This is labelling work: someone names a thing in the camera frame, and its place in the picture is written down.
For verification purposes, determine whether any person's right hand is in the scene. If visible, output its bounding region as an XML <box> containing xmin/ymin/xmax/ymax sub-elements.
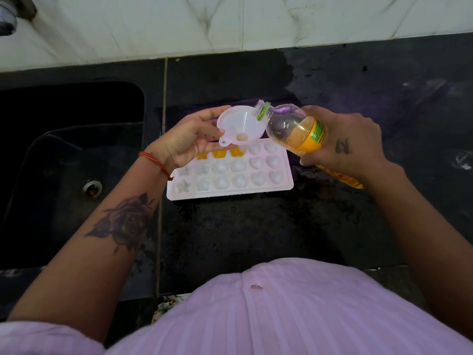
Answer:
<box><xmin>299</xmin><ymin>105</ymin><xmax>398</xmax><ymax>183</ymax></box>

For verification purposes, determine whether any person's left hand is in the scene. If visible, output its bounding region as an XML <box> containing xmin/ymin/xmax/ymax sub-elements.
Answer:
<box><xmin>144</xmin><ymin>105</ymin><xmax>237</xmax><ymax>178</ymax></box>

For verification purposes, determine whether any white plastic funnel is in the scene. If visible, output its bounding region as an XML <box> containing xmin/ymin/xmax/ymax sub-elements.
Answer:
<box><xmin>216</xmin><ymin>105</ymin><xmax>270</xmax><ymax>147</ymax></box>

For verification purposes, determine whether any orange juice bottle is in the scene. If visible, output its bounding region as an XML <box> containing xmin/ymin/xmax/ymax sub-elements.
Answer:
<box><xmin>252</xmin><ymin>99</ymin><xmax>365</xmax><ymax>190</ymax></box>

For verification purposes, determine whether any white ice tray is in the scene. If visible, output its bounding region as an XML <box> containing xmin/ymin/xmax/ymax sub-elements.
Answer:
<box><xmin>166</xmin><ymin>138</ymin><xmax>295</xmax><ymax>201</ymax></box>

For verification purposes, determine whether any person's right forearm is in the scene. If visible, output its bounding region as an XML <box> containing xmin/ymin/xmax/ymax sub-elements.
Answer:
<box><xmin>364</xmin><ymin>164</ymin><xmax>473</xmax><ymax>341</ymax></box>

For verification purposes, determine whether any person's left forearm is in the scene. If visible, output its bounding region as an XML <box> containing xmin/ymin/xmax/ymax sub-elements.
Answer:
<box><xmin>7</xmin><ymin>151</ymin><xmax>172</xmax><ymax>344</ymax></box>

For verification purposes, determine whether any metal sink drain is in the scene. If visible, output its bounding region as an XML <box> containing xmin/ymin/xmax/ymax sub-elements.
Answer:
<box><xmin>82</xmin><ymin>179</ymin><xmax>103</xmax><ymax>198</ymax></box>

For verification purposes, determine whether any black sink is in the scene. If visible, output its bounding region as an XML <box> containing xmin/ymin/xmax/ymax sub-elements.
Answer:
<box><xmin>0</xmin><ymin>81</ymin><xmax>145</xmax><ymax>270</ymax></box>

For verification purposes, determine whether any floral patterned cloth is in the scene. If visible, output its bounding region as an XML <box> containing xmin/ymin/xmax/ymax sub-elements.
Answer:
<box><xmin>150</xmin><ymin>293</ymin><xmax>191</xmax><ymax>326</ymax></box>

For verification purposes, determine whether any pale pink shirt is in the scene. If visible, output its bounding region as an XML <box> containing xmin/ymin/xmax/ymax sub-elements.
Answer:
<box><xmin>0</xmin><ymin>257</ymin><xmax>473</xmax><ymax>355</ymax></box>

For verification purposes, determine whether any red thread bracelet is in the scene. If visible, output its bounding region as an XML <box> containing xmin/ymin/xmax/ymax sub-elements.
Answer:
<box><xmin>138</xmin><ymin>151</ymin><xmax>174</xmax><ymax>181</ymax></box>

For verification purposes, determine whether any chrome wall tap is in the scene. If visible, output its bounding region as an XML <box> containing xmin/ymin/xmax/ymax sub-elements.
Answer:
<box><xmin>0</xmin><ymin>0</ymin><xmax>37</xmax><ymax>36</ymax></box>

